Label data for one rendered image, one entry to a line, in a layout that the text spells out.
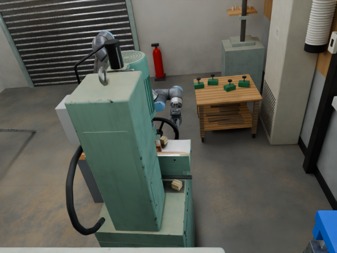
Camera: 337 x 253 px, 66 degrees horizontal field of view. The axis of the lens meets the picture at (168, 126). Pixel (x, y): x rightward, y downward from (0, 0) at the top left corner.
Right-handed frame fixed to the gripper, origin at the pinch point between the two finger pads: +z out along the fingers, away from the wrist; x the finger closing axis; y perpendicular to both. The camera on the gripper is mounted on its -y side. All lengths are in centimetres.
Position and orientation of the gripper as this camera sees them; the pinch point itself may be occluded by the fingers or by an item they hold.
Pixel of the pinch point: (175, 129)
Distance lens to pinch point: 185.4
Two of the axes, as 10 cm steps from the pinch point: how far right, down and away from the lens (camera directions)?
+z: -0.7, 8.4, -5.5
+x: 9.9, -0.2, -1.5
